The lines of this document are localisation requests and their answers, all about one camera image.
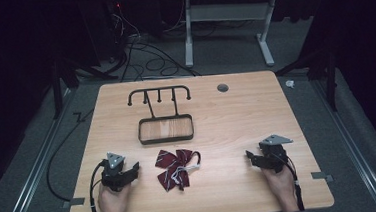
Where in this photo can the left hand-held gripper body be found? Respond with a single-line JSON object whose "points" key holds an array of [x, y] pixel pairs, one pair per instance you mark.
{"points": [[113, 175]]}

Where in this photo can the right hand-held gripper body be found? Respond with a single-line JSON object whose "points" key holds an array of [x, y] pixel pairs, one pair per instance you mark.
{"points": [[274, 156]]}

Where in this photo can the black metal hook rack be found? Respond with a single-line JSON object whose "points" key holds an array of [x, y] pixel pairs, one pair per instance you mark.
{"points": [[145, 140]]}

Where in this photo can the dark red striped bow tie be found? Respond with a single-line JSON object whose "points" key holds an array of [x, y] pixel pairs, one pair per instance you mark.
{"points": [[172, 169]]}

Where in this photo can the person's left hand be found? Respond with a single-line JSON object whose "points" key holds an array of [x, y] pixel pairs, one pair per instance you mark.
{"points": [[113, 203]]}

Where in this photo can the person's right hand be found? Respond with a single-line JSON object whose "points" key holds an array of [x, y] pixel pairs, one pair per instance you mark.
{"points": [[283, 189]]}

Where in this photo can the grey tape strip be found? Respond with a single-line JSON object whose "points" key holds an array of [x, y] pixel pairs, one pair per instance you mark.
{"points": [[74, 202], [321, 176]]}

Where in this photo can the round grey table grommet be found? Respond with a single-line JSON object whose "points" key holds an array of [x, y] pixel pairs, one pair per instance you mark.
{"points": [[223, 88]]}

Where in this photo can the white crumpled paper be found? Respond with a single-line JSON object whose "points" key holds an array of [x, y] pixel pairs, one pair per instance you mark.
{"points": [[289, 84]]}

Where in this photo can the black metal stand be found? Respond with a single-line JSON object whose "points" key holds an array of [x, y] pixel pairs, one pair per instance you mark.
{"points": [[331, 79], [56, 91]]}

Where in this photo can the grey metal floor rail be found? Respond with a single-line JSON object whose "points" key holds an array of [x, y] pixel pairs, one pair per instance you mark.
{"points": [[31, 183], [352, 148]]}

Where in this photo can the white metal desk frame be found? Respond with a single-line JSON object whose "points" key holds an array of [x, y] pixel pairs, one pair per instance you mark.
{"points": [[188, 35]]}

